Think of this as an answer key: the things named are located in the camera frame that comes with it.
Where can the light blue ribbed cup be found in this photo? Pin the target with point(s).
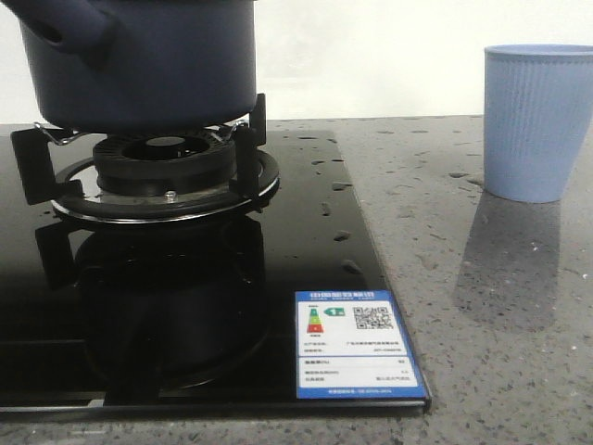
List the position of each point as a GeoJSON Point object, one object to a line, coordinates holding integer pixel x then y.
{"type": "Point", "coordinates": [538, 107]}

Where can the dark blue pot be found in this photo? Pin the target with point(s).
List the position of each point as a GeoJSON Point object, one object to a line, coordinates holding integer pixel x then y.
{"type": "Point", "coordinates": [139, 66]}

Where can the right burner with pot support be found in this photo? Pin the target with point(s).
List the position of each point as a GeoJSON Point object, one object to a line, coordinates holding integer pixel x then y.
{"type": "Point", "coordinates": [151, 178]}

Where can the blue energy label sticker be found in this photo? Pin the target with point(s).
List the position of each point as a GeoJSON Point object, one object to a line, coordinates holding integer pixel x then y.
{"type": "Point", "coordinates": [352, 345]}

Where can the black glass gas stove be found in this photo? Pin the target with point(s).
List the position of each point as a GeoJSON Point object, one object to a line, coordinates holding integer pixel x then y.
{"type": "Point", "coordinates": [196, 318]}

